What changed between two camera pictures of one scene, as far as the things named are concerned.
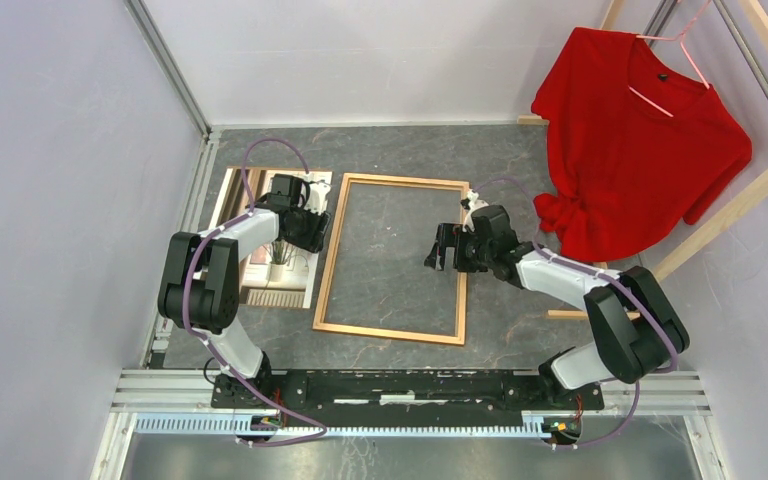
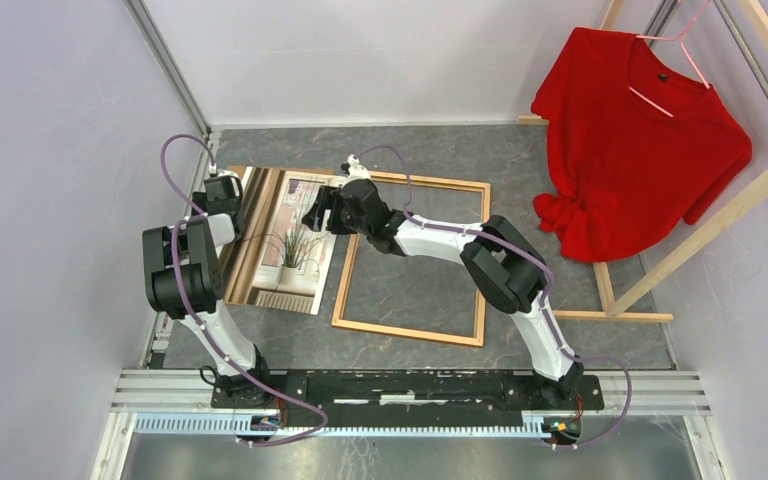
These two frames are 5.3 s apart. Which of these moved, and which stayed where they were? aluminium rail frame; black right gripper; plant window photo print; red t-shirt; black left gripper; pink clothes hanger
Moved: black left gripper; black right gripper; plant window photo print
Stayed: pink clothes hanger; red t-shirt; aluminium rail frame
